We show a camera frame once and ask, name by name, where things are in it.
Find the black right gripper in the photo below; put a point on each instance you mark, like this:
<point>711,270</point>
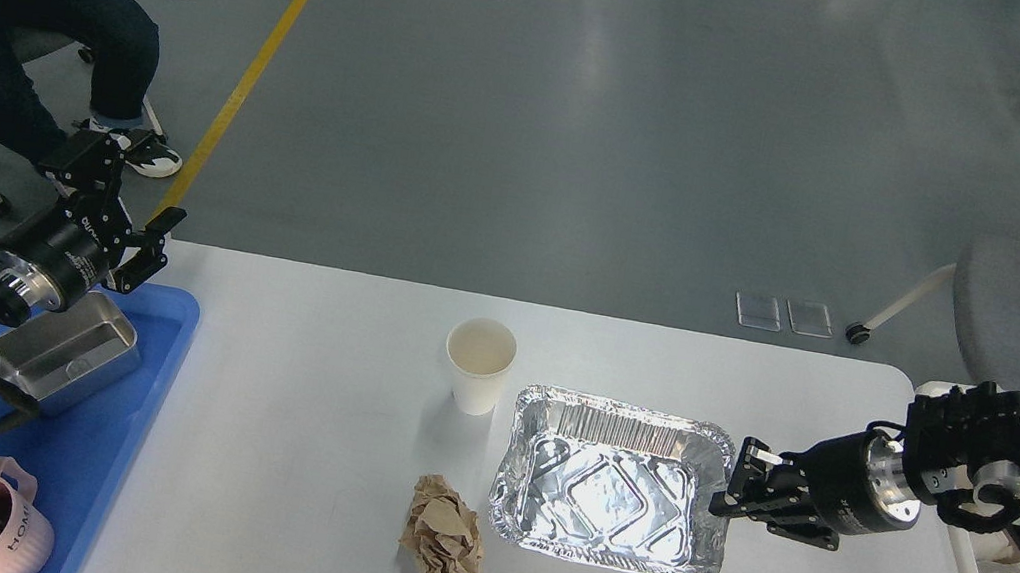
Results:
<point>844,486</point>

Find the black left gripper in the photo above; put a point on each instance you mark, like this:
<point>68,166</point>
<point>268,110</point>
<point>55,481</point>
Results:
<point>52,258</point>

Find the aluminium foil tray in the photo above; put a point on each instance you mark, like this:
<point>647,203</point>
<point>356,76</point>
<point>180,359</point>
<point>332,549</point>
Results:
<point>597,481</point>

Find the stainless steel square dish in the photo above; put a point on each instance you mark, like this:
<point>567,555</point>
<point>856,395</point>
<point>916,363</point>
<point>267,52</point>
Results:
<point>63,359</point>

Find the white paper cup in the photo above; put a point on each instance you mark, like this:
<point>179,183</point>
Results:
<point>481,352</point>

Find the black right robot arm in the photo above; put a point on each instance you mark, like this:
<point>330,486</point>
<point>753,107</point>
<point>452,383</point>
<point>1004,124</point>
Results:
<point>958,452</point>

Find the left floor outlet plate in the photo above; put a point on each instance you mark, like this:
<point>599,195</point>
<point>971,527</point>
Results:
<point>758,312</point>

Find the floor outlet plate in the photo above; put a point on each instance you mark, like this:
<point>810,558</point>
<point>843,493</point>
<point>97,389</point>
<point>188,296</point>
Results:
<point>809,319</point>
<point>758,312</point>

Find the right floor outlet plate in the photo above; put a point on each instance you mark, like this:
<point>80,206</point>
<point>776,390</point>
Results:
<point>809,319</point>

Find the blue plastic tray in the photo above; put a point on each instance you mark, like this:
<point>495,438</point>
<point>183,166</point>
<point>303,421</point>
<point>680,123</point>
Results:
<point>82,456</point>

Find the crumpled brown paper ball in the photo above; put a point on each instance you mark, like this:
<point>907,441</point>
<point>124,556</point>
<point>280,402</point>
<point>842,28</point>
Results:
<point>440,531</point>

